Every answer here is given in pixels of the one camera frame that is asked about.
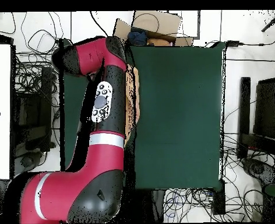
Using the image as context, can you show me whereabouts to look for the peach terry towel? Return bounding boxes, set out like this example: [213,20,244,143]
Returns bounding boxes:
[124,64,141,141]

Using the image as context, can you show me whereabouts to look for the orange cloth item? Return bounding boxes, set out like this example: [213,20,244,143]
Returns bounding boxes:
[147,37,171,47]

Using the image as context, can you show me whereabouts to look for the dark green table cloth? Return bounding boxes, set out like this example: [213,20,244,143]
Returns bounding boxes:
[59,38,225,190]

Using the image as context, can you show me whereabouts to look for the dark blue garment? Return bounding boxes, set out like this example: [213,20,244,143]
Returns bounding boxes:
[127,27,149,47]

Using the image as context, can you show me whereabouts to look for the black computer tower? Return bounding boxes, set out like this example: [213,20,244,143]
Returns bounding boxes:
[13,66,57,152]

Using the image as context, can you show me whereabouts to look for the cardboard box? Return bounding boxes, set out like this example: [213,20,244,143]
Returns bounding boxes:
[111,10,194,47]

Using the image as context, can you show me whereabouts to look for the black upright bar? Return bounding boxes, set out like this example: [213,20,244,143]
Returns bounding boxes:
[237,76,251,159]

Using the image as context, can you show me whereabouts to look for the black power strip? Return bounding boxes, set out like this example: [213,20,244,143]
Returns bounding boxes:
[213,181,226,215]

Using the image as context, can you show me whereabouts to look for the black monitor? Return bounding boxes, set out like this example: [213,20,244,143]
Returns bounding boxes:
[253,76,275,141]

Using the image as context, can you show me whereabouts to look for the black rod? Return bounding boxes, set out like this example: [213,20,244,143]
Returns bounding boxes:
[260,10,275,33]

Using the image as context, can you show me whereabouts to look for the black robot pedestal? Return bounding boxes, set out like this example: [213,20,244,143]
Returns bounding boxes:
[125,189,166,222]

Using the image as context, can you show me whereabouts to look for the black cable tangle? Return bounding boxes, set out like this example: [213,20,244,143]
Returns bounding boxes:
[163,100,275,222]
[11,11,65,113]

